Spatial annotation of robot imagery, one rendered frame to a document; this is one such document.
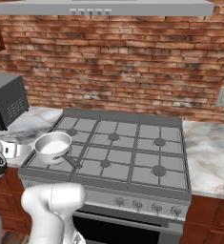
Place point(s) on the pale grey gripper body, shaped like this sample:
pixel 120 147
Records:
pixel 24 150

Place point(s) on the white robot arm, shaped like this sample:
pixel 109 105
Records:
pixel 50 203

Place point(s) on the grey gas stove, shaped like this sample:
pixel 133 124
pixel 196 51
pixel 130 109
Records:
pixel 123 152

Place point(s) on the grey stove knob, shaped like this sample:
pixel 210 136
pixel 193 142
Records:
pixel 176 211
pixel 137 204
pixel 157 208
pixel 119 200

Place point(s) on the dark grey microwave oven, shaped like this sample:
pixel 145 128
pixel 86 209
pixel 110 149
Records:
pixel 8 98

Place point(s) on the brown wooden base cupboard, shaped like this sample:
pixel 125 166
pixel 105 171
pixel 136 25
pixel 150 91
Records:
pixel 212 219
pixel 8 203

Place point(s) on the black glass oven door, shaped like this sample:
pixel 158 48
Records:
pixel 116 233

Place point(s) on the grey range hood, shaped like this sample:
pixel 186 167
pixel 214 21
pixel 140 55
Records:
pixel 110 7

